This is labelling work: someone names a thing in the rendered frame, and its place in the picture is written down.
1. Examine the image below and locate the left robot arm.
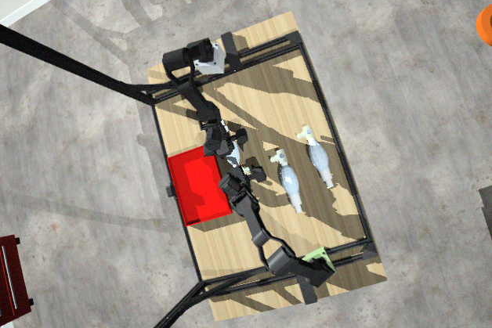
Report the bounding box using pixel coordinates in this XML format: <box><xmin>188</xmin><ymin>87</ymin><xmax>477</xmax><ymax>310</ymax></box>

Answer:
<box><xmin>162</xmin><ymin>38</ymin><xmax>235</xmax><ymax>157</ymax></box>

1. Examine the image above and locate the red tray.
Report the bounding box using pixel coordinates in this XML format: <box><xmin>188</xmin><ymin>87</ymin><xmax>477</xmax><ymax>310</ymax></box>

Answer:
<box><xmin>167</xmin><ymin>146</ymin><xmax>233</xmax><ymax>226</ymax></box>

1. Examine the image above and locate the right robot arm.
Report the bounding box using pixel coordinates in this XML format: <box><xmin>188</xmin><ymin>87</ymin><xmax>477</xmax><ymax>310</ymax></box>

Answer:
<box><xmin>219</xmin><ymin>165</ymin><xmax>335</xmax><ymax>287</ymax></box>

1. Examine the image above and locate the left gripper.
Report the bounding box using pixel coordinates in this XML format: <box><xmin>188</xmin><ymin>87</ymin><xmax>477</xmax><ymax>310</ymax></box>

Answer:
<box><xmin>203</xmin><ymin>125</ymin><xmax>248</xmax><ymax>159</ymax></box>

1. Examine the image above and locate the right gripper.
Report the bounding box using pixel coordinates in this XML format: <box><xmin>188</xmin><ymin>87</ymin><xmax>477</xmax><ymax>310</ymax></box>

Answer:
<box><xmin>240</xmin><ymin>164</ymin><xmax>266</xmax><ymax>189</ymax></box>

